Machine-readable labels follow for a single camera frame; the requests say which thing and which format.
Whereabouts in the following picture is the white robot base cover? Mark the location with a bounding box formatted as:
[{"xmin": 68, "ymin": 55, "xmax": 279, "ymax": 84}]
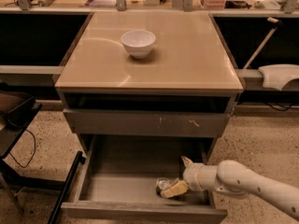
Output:
[{"xmin": 258, "ymin": 64, "xmax": 299, "ymax": 91}]

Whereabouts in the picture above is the black cable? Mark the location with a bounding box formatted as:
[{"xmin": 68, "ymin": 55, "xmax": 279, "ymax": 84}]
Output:
[{"xmin": 8, "ymin": 128, "xmax": 37, "ymax": 169}]

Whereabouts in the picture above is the black side cart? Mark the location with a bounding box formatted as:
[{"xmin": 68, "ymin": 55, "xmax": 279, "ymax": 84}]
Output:
[{"xmin": 0, "ymin": 81, "xmax": 87, "ymax": 224}]

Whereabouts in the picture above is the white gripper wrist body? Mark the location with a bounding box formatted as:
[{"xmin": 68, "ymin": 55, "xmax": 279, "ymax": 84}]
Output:
[{"xmin": 183, "ymin": 163, "xmax": 218, "ymax": 191}]

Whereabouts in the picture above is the closed grey top drawer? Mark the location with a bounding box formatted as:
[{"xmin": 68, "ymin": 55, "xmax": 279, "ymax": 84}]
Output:
[{"xmin": 64, "ymin": 109, "xmax": 229, "ymax": 138}]

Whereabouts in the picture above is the grey drawer cabinet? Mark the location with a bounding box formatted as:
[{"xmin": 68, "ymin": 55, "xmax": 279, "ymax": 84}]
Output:
[{"xmin": 55, "ymin": 10, "xmax": 243, "ymax": 157}]

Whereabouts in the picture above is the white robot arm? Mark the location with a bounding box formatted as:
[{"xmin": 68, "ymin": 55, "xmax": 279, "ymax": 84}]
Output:
[{"xmin": 156, "ymin": 156, "xmax": 299, "ymax": 220}]

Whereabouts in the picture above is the metal railing frame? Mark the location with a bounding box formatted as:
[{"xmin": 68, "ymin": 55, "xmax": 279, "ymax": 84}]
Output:
[{"xmin": 0, "ymin": 0, "xmax": 299, "ymax": 17}]

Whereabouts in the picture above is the open grey middle drawer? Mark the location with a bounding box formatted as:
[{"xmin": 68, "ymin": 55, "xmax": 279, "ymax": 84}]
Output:
[{"xmin": 62, "ymin": 135, "xmax": 228, "ymax": 224}]

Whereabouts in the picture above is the white ceramic bowl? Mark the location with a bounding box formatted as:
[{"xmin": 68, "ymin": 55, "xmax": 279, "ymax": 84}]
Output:
[{"xmin": 121, "ymin": 30, "xmax": 156, "ymax": 59}]

